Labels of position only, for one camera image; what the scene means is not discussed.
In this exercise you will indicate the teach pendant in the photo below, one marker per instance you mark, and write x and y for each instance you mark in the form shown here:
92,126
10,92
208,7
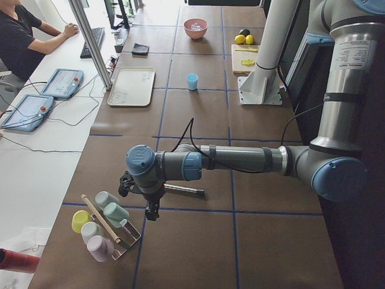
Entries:
29,113
63,83

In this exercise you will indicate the avocado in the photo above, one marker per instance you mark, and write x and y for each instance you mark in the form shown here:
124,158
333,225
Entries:
245,32

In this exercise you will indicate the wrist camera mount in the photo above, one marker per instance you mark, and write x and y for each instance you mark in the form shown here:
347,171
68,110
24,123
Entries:
126,184

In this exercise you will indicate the wooden rolling stick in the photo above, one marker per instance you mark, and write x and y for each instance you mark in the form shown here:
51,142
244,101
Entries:
100,218

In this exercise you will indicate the lilac cup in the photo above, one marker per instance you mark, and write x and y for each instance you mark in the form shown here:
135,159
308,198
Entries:
100,248

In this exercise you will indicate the white wire cup rack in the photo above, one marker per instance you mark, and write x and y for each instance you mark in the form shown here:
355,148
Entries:
129,237

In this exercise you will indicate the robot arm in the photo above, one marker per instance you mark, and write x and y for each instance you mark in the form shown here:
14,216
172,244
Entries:
331,163

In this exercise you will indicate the red bottle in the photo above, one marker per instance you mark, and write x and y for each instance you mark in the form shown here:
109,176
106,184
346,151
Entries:
18,262

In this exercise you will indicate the yellow cup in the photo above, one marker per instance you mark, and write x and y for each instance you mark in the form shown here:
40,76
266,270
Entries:
79,219

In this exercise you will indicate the white camera pole base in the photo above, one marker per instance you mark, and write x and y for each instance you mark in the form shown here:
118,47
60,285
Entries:
261,86

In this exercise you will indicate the lower teach pendant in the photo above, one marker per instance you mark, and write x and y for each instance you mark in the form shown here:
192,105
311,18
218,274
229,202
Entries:
29,113

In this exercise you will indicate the wooden cutting board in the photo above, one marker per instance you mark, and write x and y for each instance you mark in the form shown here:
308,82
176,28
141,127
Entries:
239,52

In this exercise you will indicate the grey cup on rack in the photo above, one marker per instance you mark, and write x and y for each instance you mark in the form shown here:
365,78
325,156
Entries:
103,198

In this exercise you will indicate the mint green cup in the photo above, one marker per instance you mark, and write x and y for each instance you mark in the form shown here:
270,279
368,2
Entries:
115,214

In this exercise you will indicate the lemon slices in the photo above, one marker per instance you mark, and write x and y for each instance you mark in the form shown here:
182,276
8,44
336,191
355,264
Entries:
247,62

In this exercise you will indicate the cream bear tray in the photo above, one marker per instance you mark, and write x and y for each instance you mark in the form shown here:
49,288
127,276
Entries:
132,87

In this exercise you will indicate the aluminium frame post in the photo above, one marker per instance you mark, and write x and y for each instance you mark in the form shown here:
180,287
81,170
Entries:
85,28

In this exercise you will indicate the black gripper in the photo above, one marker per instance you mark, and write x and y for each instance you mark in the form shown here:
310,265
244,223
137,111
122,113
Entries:
153,197

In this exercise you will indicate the white cup on rack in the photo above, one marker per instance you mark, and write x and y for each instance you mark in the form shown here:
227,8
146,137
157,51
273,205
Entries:
91,229

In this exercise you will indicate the upper teach pendant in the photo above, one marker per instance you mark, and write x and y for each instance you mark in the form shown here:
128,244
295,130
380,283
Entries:
63,83

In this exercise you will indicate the steel muddler rod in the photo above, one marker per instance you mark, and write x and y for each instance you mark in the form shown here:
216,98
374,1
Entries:
178,189

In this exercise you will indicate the light blue cup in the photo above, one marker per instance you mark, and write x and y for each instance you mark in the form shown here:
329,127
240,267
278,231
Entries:
192,81

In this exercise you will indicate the pink bowl of ice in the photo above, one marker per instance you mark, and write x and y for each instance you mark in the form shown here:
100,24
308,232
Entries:
195,28

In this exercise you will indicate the folded grey cloth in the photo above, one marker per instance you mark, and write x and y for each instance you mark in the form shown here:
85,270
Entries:
141,50

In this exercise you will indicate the seated person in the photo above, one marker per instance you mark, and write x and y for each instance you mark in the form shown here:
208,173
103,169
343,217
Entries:
25,39

